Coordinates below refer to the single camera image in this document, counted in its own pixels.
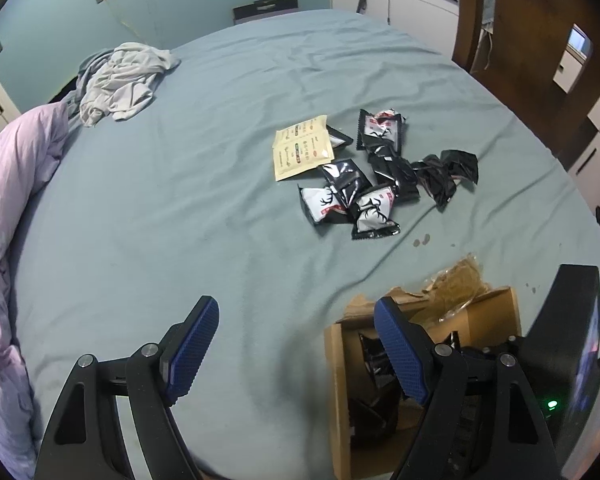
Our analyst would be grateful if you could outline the lilac duvet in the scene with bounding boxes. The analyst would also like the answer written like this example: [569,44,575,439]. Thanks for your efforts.
[0,102,74,480]

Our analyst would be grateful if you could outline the black box behind bed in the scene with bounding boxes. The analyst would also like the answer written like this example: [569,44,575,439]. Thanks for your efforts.
[232,0,299,25]

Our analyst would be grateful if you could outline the brown wooden chair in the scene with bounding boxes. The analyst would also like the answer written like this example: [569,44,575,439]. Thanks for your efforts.
[452,0,600,155]

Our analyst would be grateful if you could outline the black white snack packet top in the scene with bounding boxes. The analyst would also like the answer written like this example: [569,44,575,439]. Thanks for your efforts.
[356,108,407,155]

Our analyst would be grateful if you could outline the clear plastic wrap on box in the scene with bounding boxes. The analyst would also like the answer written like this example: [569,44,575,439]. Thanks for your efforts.
[422,254,491,323]

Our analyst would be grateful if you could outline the beige snack packet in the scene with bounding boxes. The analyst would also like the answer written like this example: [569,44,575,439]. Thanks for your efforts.
[272,115,335,182]

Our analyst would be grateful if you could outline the grey crumpled clothing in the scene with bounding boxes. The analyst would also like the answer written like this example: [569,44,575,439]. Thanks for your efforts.
[73,42,181,127]

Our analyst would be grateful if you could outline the teal bed sheet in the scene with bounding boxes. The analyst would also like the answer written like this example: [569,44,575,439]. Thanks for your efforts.
[12,10,600,479]

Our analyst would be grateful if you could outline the black white deer snack packet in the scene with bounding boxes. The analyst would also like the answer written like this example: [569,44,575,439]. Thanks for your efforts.
[351,185,400,240]

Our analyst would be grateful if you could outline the cardboard box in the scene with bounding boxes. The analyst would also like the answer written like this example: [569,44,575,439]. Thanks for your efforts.
[322,286,524,480]

